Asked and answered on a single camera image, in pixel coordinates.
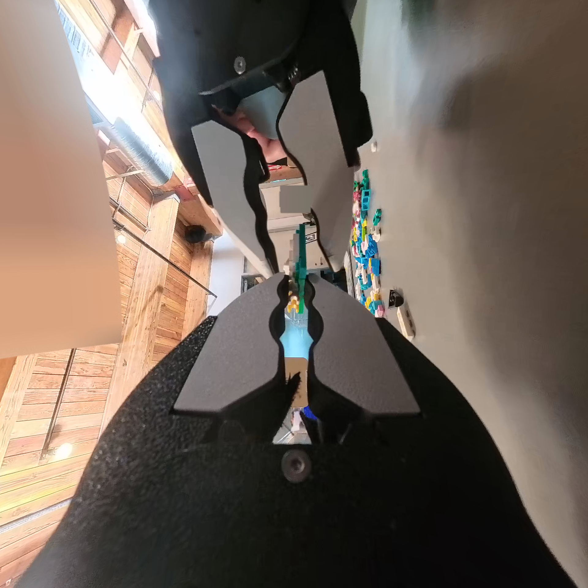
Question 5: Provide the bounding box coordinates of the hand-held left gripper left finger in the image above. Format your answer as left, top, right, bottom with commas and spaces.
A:
173, 271, 288, 418

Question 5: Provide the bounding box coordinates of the green and teal brick build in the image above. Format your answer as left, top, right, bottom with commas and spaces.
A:
282, 223, 319, 359

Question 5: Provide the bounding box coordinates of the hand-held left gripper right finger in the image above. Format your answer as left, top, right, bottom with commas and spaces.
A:
307, 273, 422, 418

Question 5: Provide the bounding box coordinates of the grey desk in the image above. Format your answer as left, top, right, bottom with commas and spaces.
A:
342, 0, 588, 588

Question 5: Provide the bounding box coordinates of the pile of colourful toy bricks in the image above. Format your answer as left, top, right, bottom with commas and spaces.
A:
347, 169, 385, 319

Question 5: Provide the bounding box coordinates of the white long toy plate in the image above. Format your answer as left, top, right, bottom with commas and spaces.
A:
396, 307, 418, 341

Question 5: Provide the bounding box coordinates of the person's right hand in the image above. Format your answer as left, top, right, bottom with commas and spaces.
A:
245, 125, 289, 165

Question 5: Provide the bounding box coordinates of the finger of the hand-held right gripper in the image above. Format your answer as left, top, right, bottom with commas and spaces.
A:
276, 70, 356, 274
190, 117, 281, 277

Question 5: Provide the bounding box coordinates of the silver ventilation duct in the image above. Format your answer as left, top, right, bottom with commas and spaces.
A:
85, 99, 177, 189

